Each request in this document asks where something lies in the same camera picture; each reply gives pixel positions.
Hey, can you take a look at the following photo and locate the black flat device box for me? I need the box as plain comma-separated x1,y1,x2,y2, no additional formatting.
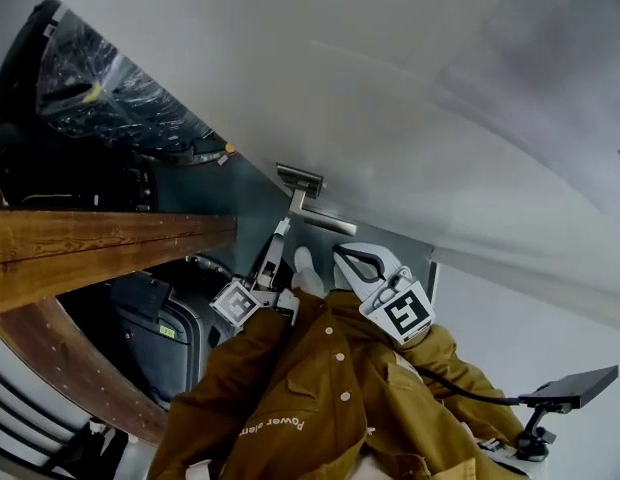
518,364,620,412

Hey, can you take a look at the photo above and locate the plastic-wrapped black pallet load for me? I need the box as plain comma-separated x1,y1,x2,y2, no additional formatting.
33,7,217,155

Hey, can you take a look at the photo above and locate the person's left forearm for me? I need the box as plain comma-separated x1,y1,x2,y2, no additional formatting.
204,303,301,405

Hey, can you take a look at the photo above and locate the black clamp mount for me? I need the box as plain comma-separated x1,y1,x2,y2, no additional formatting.
513,401,559,463

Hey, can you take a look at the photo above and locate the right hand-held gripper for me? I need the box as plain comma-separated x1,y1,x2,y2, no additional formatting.
332,241,437,346

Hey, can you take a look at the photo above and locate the person's white shoe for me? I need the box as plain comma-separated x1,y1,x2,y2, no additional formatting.
290,244,328,300

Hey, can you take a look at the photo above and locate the white door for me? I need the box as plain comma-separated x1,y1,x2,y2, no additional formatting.
19,0,620,289

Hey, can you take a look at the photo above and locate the black cable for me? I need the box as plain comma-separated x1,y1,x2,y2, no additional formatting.
414,365,522,405

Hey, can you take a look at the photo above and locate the light wooden stair beam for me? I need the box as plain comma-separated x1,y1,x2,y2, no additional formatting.
0,209,239,315

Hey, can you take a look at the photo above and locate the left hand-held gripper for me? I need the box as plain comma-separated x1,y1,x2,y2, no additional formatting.
209,228,301,328

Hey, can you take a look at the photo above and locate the person's right forearm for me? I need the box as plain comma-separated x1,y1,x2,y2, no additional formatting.
389,321,526,445

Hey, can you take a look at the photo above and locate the silver door lever handle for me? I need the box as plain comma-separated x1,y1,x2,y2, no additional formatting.
287,187,359,238

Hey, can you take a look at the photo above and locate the person's mustard jacket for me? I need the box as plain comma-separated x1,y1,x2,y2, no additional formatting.
146,287,532,480

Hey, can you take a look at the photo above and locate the curved dotted wooden stair stringer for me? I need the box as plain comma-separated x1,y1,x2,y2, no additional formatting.
0,295,172,450

